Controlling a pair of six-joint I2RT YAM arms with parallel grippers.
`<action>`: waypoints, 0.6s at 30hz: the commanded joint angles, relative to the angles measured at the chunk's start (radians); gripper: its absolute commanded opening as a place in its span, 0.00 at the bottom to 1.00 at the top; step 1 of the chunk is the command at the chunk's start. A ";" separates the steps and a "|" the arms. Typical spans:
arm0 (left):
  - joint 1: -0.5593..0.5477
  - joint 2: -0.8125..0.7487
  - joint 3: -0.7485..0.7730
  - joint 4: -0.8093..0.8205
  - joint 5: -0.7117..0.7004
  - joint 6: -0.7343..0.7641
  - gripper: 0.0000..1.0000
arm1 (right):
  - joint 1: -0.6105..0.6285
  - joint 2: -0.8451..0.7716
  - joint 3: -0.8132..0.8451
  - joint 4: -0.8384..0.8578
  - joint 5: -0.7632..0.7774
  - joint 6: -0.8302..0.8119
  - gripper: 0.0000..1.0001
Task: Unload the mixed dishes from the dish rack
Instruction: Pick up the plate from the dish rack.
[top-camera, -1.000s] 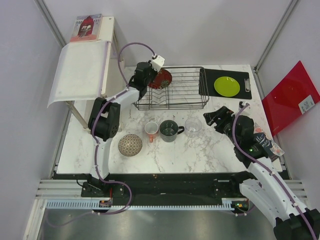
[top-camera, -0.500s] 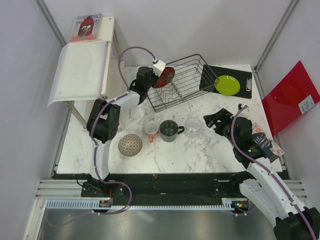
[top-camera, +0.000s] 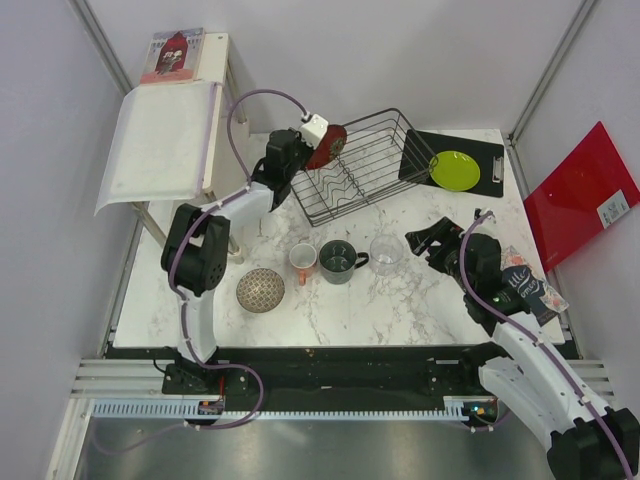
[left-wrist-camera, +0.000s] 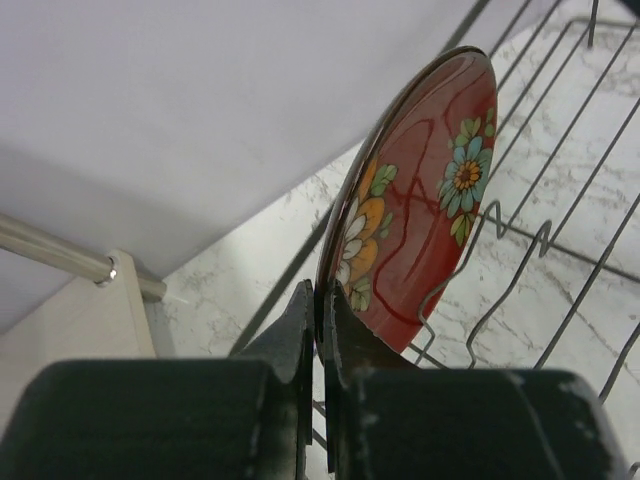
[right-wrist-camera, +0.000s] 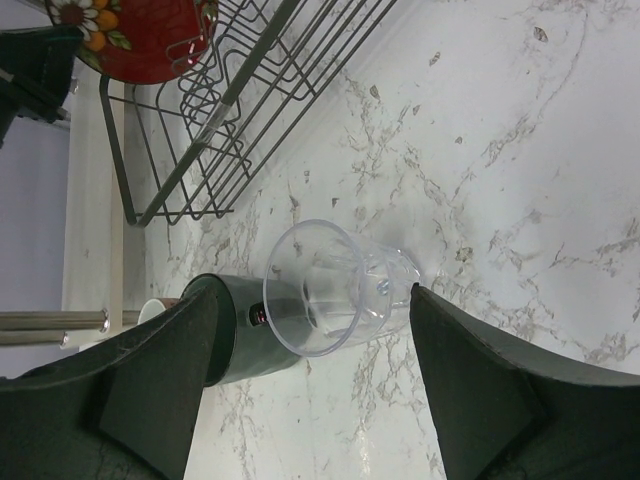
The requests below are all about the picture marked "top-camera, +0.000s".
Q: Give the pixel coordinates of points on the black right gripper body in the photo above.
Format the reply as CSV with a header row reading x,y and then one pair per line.
x,y
448,263

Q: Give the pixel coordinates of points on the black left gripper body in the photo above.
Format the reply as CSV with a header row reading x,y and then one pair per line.
x,y
303,152

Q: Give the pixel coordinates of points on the dark red patterned bowl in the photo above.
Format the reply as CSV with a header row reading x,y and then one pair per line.
x,y
329,148

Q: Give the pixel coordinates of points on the clear octagonal glass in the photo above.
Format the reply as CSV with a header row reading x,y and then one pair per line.
x,y
386,253

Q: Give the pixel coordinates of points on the lime green plate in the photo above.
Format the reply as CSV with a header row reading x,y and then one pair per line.
x,y
454,171

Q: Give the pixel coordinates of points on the black wire dish rack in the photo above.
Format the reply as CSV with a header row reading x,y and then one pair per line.
x,y
383,156

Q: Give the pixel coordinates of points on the orange pink mug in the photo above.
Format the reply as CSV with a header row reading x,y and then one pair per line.
x,y
303,258

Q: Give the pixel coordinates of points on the grey mug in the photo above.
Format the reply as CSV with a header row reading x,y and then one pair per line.
x,y
339,259

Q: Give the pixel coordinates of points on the red patterned white bowl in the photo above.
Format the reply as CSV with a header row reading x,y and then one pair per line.
x,y
260,290

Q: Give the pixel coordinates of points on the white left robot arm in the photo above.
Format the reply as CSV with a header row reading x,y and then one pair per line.
x,y
195,254

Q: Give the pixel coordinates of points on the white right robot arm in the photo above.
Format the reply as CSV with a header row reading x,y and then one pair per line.
x,y
583,436

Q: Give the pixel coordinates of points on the black clipboard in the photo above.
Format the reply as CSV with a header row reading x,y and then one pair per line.
x,y
420,147

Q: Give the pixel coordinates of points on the white side shelf table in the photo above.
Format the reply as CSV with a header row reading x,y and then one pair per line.
x,y
222,175

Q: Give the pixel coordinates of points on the Little Women book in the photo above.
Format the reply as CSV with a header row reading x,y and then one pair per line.
x,y
543,300

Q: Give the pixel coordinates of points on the white translucent mat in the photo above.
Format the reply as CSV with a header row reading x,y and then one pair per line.
x,y
160,144

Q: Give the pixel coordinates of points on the red cover book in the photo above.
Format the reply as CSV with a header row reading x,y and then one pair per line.
x,y
173,57

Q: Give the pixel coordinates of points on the red plastic folder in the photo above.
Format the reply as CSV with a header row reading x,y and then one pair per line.
x,y
583,196

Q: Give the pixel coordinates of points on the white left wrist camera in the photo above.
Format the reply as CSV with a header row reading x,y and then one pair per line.
x,y
313,129

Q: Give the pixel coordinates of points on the white slotted cable duct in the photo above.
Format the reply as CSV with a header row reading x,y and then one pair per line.
x,y
450,409

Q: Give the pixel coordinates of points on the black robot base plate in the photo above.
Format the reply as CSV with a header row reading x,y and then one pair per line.
x,y
406,376

